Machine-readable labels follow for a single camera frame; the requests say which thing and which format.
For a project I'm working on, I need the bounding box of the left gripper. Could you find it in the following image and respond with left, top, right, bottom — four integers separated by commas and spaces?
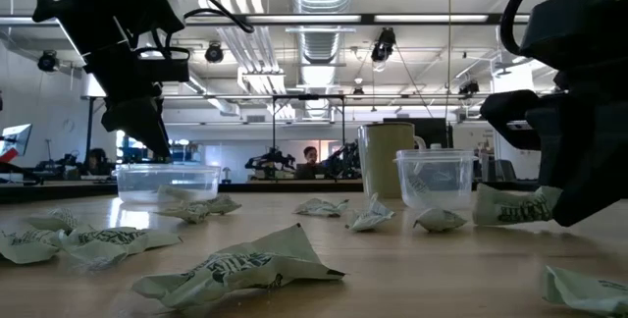
81, 32, 174, 162

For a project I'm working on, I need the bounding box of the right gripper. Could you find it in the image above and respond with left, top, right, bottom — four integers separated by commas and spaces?
524, 70, 628, 229

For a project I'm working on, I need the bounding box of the green stevia packet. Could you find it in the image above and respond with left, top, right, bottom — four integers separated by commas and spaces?
344, 191, 396, 234
472, 182, 565, 227
405, 170, 434, 196
194, 193, 243, 217
131, 222, 346, 310
153, 199, 213, 225
540, 264, 628, 318
412, 207, 469, 235
292, 196, 351, 219
0, 228, 64, 266
23, 207, 83, 234
57, 225, 183, 267

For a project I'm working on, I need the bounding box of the person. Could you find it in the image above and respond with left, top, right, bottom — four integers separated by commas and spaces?
83, 147, 113, 178
292, 145, 329, 181

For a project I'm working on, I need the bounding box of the rectangular clear plastic container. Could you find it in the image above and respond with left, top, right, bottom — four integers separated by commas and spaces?
113, 162, 223, 206

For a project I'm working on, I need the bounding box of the black ceiling spotlight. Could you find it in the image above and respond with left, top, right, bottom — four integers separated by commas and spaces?
457, 79, 481, 96
370, 26, 397, 64
203, 40, 226, 65
36, 49, 60, 74

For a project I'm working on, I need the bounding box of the tilted computer monitor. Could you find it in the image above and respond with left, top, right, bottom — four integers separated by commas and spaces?
0, 123, 33, 163

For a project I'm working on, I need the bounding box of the small clear plastic container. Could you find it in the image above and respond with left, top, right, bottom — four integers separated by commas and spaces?
393, 148, 478, 211

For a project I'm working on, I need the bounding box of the black flat monitor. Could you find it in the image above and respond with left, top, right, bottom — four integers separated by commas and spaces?
382, 117, 455, 150

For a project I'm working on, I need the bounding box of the ceiling strip light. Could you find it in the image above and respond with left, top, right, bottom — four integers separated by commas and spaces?
244, 14, 362, 25
374, 14, 490, 24

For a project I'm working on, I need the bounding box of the cream ceramic mug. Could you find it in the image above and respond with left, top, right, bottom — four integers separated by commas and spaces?
356, 121, 427, 200

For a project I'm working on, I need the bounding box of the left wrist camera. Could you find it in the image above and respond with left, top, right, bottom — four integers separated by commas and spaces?
136, 56, 191, 84

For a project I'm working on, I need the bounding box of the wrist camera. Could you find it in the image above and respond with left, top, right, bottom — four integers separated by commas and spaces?
136, 56, 191, 84
479, 88, 544, 152

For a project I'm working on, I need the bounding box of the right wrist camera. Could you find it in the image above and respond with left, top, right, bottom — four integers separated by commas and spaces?
479, 88, 544, 152

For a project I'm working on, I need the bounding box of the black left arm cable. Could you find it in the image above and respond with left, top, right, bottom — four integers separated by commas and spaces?
166, 0, 256, 34

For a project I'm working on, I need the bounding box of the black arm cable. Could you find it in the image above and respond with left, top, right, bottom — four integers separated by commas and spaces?
498, 0, 578, 58
166, 0, 256, 34

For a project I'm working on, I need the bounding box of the black aluminium table frame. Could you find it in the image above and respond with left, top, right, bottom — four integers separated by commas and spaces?
0, 178, 541, 206

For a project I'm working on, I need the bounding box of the black stand frame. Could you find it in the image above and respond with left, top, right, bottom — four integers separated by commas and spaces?
271, 93, 346, 182

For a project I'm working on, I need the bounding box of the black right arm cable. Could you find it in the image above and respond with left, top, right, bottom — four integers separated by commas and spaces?
498, 0, 578, 58

